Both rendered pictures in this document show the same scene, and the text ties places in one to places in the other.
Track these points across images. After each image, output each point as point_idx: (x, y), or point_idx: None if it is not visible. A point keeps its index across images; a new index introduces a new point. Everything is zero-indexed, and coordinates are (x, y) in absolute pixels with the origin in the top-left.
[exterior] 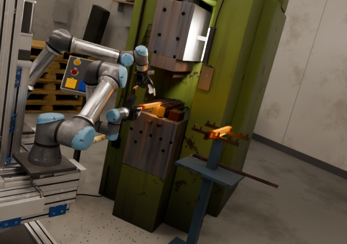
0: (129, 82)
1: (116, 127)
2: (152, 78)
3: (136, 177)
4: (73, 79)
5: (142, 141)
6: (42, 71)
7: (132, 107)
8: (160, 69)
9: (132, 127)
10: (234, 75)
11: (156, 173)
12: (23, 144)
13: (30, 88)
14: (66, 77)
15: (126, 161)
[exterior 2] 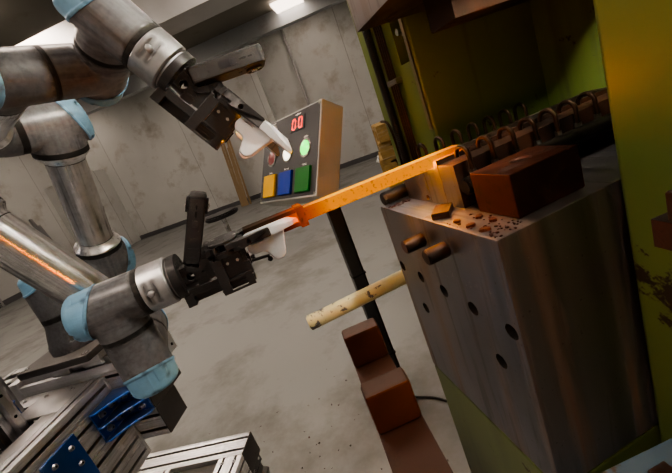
0: (398, 118)
1: (115, 356)
2: (445, 69)
3: (476, 424)
4: (270, 175)
5: (438, 309)
6: (78, 212)
7: (199, 242)
8: (486, 21)
9: (402, 262)
10: None
11: (521, 443)
12: (97, 381)
13: (90, 254)
14: (265, 175)
15: (438, 363)
